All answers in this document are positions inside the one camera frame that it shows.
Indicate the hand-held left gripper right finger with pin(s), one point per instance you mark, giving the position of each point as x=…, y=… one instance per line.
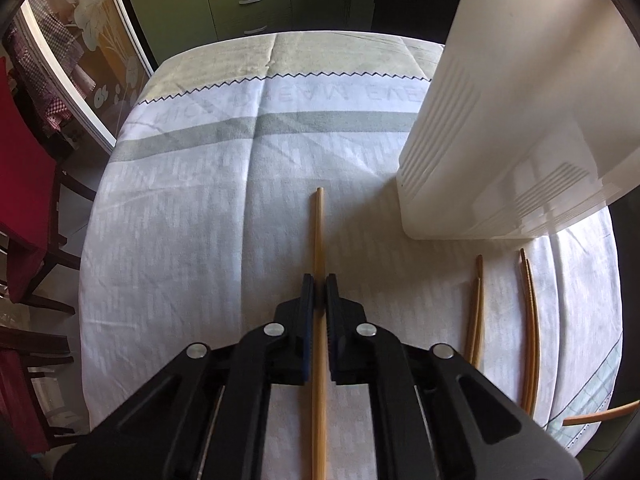
x=331, y=300

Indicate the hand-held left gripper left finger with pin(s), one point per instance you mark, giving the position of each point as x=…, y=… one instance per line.
x=307, y=290

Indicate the white plastic utensil holder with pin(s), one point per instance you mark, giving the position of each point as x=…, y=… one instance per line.
x=500, y=110

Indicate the pale patterned tablecloth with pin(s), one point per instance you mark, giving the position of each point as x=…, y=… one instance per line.
x=200, y=210

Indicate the dark brown chopstick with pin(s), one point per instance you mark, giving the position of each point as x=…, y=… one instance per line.
x=528, y=335
x=535, y=340

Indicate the red cushioned wooden chair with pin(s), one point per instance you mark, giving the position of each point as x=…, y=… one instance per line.
x=25, y=390
x=20, y=160

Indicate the green lower cabinets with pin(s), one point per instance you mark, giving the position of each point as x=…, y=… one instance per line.
x=225, y=0

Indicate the glass sliding door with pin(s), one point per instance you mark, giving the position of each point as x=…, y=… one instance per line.
x=100, y=45

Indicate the red checked apron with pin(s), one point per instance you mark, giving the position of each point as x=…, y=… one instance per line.
x=55, y=32

